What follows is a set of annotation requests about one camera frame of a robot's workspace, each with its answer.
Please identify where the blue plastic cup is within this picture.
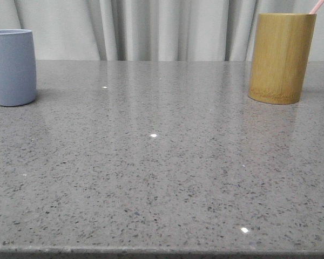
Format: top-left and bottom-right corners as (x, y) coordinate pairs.
(0, 29), (37, 107)

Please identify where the pink chopstick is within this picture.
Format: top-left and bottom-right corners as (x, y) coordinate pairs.
(309, 0), (324, 15)

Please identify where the bamboo cylinder holder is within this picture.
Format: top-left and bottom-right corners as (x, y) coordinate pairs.
(248, 13), (316, 105)

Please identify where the grey pleated curtain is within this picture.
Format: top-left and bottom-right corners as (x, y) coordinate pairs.
(0, 1), (315, 61)

